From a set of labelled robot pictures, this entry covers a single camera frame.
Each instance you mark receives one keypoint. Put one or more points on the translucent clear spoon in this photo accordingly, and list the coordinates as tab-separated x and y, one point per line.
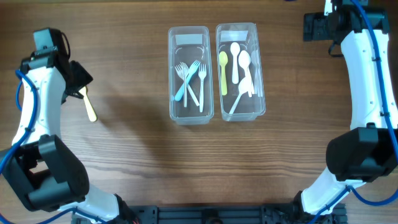
254	61

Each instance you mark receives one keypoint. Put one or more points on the clear left plastic container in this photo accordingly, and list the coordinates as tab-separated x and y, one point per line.
188	44

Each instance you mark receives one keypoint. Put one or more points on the clear right plastic container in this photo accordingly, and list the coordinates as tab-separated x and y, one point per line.
245	34

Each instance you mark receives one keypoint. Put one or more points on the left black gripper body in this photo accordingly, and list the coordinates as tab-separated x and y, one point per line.
81	78

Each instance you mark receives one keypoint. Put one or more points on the white ribbed spoon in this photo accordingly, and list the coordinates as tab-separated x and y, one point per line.
243	87

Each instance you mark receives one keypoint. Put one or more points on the clear plastic container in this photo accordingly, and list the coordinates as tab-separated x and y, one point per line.
188	44
245	34

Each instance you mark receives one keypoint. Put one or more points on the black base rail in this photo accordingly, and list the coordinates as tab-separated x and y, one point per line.
264	214

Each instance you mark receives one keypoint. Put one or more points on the yellow plastic spoon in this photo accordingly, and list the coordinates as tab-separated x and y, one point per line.
223	62

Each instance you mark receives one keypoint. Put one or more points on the white small spoon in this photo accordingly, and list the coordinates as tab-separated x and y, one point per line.
235	50

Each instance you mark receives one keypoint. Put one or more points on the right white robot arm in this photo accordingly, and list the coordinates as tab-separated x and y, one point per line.
369	149

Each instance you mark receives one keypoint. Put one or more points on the light blue plastic fork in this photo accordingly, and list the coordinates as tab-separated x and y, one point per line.
191	71

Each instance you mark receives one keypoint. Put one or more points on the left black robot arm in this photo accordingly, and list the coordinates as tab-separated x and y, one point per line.
42	171

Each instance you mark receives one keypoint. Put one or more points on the white long plastic fork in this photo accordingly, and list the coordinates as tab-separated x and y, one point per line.
202	75

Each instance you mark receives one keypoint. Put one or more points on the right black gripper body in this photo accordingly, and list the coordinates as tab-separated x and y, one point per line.
318	24

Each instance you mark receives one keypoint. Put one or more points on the white short plastic fork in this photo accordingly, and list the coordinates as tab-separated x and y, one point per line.
185	73

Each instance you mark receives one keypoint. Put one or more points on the yellow plastic fork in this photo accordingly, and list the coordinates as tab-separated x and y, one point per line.
89	108

